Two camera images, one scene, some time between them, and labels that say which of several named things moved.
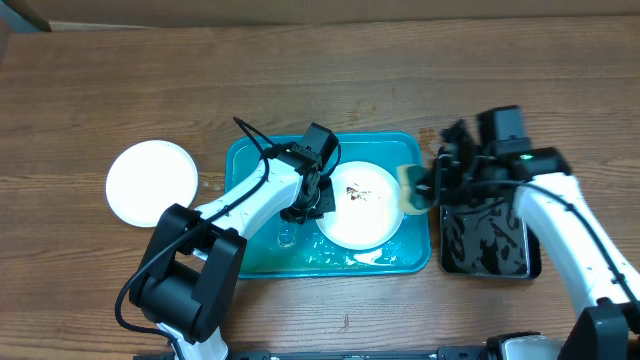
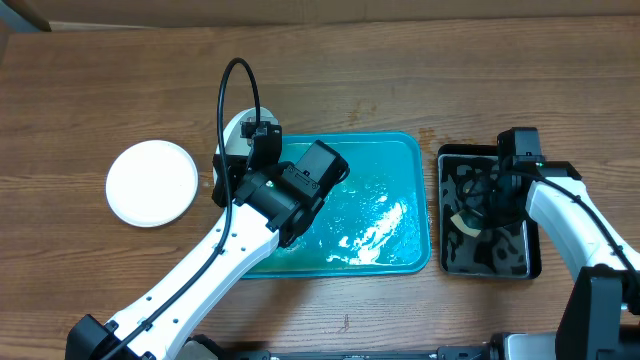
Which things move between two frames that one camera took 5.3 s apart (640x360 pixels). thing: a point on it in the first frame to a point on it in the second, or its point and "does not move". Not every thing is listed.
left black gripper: [326, 203] to [235, 172]
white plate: [369, 207] to [234, 144]
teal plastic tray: [298, 249] does not move
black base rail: [421, 353] does not move
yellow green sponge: [415, 189] to [463, 227]
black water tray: [489, 240] does not move
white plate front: [147, 177] does not move
